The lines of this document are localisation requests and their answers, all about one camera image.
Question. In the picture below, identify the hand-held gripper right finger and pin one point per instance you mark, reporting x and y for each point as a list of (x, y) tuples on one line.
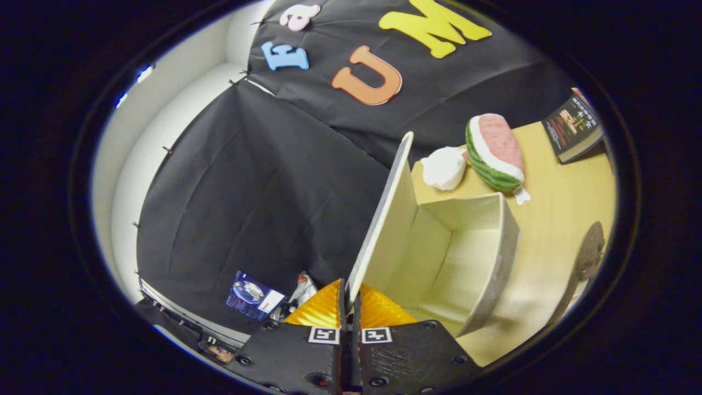
[(356, 315)]

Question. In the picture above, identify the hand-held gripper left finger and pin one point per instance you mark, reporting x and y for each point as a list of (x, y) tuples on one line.
[(342, 310)]

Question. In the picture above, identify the grey fabric storage box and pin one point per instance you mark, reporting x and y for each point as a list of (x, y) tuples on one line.
[(439, 258)]

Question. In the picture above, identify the brown fuzzy shoe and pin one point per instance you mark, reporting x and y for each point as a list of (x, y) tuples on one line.
[(587, 258)]

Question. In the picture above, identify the white red clutter item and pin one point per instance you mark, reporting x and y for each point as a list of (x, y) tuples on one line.
[(304, 288)]

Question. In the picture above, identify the blue printed packet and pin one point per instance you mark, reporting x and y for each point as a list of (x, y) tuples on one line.
[(252, 296)]

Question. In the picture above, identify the white plush toy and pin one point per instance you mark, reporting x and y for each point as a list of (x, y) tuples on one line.
[(443, 169)]

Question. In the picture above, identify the watermelon slice plush toy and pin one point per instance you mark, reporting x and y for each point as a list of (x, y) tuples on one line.
[(496, 148)]

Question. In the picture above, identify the black cover book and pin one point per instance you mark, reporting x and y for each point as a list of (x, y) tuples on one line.
[(570, 126)]

